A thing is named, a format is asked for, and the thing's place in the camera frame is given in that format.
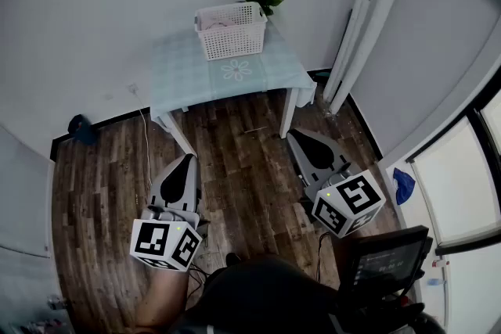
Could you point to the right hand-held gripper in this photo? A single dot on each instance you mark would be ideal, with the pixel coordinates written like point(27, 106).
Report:
point(352, 203)

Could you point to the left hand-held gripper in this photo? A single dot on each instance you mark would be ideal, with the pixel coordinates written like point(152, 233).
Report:
point(150, 242)

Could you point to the white plastic laundry basket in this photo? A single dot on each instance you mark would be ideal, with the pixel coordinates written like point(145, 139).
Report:
point(231, 41)

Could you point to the pink clothes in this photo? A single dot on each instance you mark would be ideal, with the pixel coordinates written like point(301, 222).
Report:
point(217, 24)

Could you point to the person's left forearm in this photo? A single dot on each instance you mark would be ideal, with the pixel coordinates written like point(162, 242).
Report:
point(162, 297)

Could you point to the white table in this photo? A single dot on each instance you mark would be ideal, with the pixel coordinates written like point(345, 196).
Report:
point(287, 113)

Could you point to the teal dustpan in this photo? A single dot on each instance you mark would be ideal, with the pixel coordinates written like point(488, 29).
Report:
point(323, 73)

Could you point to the blue cloth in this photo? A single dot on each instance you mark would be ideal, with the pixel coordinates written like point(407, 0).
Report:
point(403, 185)

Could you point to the light blue flower tablecloth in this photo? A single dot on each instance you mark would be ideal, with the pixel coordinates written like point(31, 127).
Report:
point(188, 70)

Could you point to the dark blue bag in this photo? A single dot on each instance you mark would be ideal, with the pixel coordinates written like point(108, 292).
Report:
point(82, 131)

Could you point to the black monitor screen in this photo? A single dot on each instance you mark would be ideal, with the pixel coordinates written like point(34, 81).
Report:
point(387, 262)

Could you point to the person's dark clothing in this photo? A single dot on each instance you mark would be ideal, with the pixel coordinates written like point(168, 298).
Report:
point(266, 297)

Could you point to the window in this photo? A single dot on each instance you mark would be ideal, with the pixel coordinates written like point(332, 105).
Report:
point(458, 176)

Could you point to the white wrapped pipes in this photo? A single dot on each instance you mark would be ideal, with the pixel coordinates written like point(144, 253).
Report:
point(368, 11)

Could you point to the white door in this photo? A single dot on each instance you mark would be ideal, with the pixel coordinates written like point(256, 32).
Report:
point(23, 199)

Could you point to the white wall socket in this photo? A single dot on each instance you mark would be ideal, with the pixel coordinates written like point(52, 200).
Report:
point(133, 88)

